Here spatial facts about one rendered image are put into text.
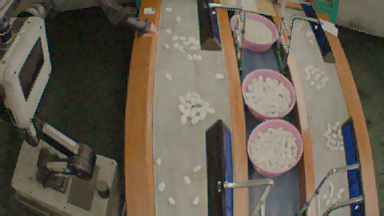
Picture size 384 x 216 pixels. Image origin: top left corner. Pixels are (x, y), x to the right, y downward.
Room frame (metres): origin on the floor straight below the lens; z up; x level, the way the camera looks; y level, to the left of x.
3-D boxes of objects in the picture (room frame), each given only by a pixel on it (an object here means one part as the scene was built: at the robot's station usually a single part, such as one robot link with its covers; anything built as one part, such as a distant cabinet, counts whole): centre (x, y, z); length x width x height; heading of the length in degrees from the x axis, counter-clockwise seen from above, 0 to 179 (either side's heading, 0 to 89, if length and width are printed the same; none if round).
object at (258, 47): (1.69, -0.30, 0.72); 0.27 x 0.27 x 0.10
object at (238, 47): (1.50, -0.11, 0.90); 0.20 x 0.19 x 0.45; 4
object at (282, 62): (1.53, -0.51, 0.90); 0.20 x 0.19 x 0.45; 4
